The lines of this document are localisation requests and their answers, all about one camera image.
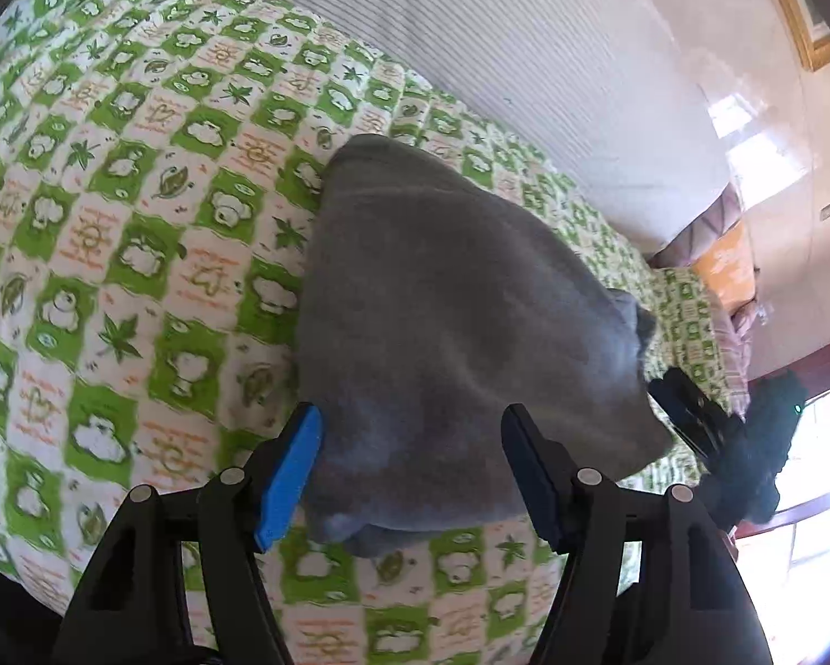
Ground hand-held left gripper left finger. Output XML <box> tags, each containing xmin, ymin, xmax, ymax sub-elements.
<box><xmin>50</xmin><ymin>402</ymin><xmax>325</xmax><ymax>665</ymax></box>

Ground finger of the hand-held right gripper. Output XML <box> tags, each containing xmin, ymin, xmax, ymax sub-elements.
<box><xmin>648</xmin><ymin>366</ymin><xmax>732</xmax><ymax>462</ymax></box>

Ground green chequered printed bedsheet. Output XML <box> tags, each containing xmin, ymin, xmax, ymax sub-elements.
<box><xmin>0</xmin><ymin>0</ymin><xmax>738</xmax><ymax>665</ymax></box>

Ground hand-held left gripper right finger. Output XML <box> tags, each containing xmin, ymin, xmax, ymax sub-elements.
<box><xmin>501</xmin><ymin>403</ymin><xmax>776</xmax><ymax>665</ymax></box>

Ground orange pillow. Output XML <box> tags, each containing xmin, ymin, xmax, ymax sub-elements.
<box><xmin>690</xmin><ymin>220</ymin><xmax>760</xmax><ymax>314</ymax></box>

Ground white striped blanket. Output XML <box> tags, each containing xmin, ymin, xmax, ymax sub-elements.
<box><xmin>155</xmin><ymin>0</ymin><xmax>735</xmax><ymax>257</ymax></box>

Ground grey pants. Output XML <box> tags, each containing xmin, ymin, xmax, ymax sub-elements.
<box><xmin>293</xmin><ymin>133</ymin><xmax>679</xmax><ymax>559</ymax></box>

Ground pink plaid pillow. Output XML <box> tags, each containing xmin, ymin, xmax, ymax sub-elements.
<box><xmin>649</xmin><ymin>183</ymin><xmax>762</xmax><ymax>399</ymax></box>

